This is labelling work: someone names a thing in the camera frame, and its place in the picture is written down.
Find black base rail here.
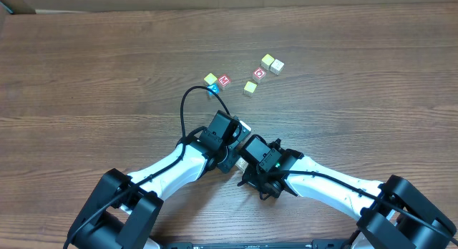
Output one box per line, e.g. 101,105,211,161
160,239,351,249

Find yellow block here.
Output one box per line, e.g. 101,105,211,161
260,54,275,70
243,81,258,97
203,73,218,86

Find yellow block middle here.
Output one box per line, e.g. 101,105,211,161
243,81,258,97

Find red letter block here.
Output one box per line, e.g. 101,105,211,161
218,74,232,90

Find yellow block top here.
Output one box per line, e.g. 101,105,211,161
260,54,275,70

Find red C block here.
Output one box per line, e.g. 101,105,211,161
253,67,267,84

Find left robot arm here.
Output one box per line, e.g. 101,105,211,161
65,111,251,249

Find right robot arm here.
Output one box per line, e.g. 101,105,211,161
240,135,457,248

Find yellow block left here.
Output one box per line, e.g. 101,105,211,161
203,73,218,86

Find white patterned block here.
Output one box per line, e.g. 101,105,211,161
235,158,248,172

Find blue X block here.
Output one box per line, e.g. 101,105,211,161
206,84,220,99

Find white block top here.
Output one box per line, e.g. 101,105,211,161
270,59,284,75

